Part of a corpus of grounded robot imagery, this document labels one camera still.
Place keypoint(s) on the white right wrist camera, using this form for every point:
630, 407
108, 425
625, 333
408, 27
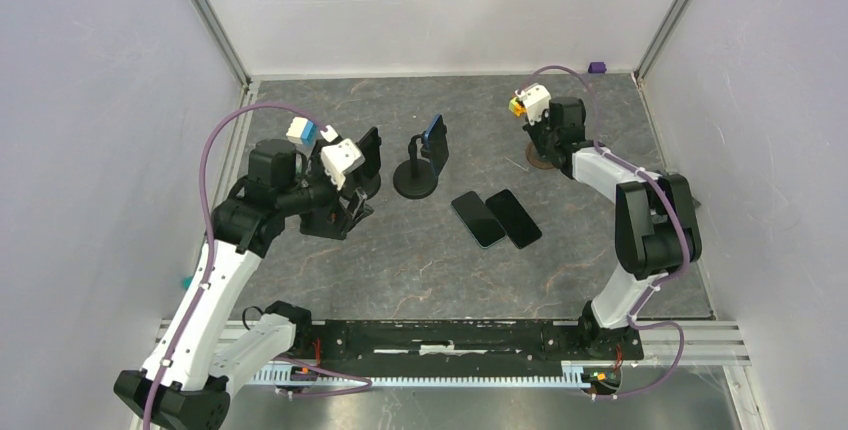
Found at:
533, 101

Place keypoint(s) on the yellow orange toy block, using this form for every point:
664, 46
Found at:
517, 107

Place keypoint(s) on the black flat phone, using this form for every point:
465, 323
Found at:
478, 219

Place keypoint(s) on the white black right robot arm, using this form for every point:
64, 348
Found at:
656, 233

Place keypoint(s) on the dark grey phone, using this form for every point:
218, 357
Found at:
517, 224

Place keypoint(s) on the black front phone stand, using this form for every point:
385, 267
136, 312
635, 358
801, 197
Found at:
369, 186

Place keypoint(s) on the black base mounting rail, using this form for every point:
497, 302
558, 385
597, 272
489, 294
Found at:
460, 348

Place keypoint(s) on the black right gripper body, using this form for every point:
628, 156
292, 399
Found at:
543, 137

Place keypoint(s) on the purple small block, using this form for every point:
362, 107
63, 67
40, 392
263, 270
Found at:
597, 67

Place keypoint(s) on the black phone light blue edge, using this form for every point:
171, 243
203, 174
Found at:
369, 145

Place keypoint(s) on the dark blue edged phone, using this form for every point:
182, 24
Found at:
435, 146

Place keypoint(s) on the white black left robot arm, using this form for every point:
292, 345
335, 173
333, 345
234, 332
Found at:
186, 383

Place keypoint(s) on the white blue toy block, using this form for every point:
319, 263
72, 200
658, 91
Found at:
302, 131

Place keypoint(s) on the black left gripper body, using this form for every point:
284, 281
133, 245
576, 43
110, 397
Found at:
326, 199

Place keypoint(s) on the black phone stand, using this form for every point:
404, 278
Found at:
369, 186
413, 179

